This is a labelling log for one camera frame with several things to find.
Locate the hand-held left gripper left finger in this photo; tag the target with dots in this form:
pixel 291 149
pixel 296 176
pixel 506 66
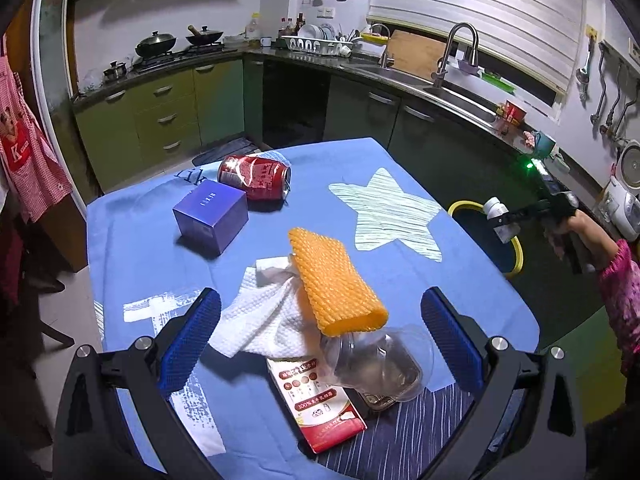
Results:
pixel 192 345

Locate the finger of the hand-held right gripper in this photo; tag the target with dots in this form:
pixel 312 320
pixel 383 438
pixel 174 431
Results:
pixel 525 214

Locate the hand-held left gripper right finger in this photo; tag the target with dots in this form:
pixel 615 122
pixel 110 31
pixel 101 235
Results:
pixel 450 340

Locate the white plastic bottle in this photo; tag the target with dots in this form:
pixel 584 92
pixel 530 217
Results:
pixel 492 206

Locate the yellow-rimmed bin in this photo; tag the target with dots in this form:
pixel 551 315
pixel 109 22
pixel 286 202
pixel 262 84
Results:
pixel 475 232

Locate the clear plastic jar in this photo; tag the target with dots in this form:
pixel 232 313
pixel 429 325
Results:
pixel 380 362

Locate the orange foam net sleeve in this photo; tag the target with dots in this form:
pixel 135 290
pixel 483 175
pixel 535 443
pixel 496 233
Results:
pixel 330 280

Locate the person's right forearm pink sleeve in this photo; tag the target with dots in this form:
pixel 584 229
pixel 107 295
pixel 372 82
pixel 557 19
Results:
pixel 622 300

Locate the person's right hand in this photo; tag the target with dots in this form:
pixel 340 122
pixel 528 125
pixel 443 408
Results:
pixel 587 232

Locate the white rice cooker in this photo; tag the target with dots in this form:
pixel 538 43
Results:
pixel 625 195

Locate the white paper towel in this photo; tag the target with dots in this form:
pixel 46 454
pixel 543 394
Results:
pixel 260 320

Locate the hanging steel ladle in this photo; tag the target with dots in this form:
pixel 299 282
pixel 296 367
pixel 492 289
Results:
pixel 605 127
pixel 594 119

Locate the red snack packet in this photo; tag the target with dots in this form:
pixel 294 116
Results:
pixel 515 111

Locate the hanging steel spoon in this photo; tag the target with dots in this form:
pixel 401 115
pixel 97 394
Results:
pixel 582 75

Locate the green tray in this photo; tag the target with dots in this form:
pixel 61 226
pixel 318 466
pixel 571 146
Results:
pixel 497 81

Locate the purple cardboard box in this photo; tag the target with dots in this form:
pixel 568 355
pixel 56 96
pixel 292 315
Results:
pixel 210 215

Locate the dark wooden chair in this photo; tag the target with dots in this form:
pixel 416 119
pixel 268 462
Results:
pixel 50 332

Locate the red and white carton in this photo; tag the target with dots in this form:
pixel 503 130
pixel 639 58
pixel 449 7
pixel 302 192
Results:
pixel 320 410

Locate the purple sponge holder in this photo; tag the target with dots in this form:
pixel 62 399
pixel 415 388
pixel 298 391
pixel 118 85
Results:
pixel 467 66

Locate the tall steel faucet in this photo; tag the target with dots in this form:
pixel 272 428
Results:
pixel 440 67

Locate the red drink can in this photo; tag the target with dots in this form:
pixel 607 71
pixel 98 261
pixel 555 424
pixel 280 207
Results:
pixel 250 177

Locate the blue printed tablecloth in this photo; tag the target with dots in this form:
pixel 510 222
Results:
pixel 300 200

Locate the steel sink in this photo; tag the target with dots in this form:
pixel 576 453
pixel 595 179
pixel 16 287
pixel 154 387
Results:
pixel 400 75

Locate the dark green base cabinets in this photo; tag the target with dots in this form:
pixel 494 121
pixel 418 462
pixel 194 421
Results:
pixel 360 115

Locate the wooden cutting board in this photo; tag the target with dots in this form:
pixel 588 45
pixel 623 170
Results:
pixel 415 52

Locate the dark clothing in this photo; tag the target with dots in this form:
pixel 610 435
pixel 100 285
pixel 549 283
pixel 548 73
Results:
pixel 615 445

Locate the dark floor mat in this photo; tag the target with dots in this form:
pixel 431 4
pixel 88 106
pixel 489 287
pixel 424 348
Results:
pixel 225 149

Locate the small steel faucet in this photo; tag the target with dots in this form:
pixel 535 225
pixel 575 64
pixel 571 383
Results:
pixel 385 55

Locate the light green base cabinets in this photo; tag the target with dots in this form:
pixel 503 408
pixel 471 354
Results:
pixel 115 130

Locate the yellow container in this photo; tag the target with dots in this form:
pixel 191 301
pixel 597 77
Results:
pixel 375 38

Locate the red checkered apron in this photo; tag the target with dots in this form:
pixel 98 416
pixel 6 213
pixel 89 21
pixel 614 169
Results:
pixel 30 160

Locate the white dish rack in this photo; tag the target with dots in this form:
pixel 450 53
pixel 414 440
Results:
pixel 310 46

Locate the white plates in rack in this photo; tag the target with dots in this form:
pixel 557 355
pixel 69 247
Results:
pixel 315 32

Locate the small steel pot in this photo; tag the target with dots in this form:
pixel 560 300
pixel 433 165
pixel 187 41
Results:
pixel 115 71

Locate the gas stove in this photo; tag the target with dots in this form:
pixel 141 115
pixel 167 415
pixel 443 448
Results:
pixel 170 58

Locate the dark sauce bottles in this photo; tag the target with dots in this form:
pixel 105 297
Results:
pixel 295 25

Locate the black wok with lid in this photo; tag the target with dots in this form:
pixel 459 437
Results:
pixel 156 44

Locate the white enamel mug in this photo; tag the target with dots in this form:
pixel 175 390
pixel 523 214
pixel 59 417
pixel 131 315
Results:
pixel 265 42

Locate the clear oil bottle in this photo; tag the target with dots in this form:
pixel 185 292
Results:
pixel 254 27

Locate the white wall socket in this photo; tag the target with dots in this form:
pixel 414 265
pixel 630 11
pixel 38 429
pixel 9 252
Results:
pixel 325 12

